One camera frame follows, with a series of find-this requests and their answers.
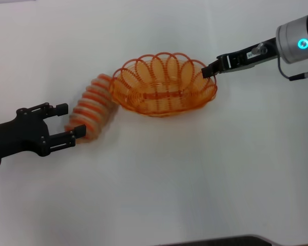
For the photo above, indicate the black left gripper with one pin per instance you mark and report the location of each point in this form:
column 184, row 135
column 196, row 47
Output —
column 18, row 135

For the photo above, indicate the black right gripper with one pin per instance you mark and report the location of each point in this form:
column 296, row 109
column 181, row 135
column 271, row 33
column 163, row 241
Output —
column 242, row 60

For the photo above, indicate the orange striped bread loaf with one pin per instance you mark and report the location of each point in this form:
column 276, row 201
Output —
column 92, row 112

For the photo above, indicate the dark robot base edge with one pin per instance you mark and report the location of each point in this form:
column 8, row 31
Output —
column 233, row 242

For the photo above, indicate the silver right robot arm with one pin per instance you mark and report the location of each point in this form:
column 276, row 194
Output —
column 292, row 28

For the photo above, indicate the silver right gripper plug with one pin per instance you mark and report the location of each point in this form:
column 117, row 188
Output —
column 260, row 48

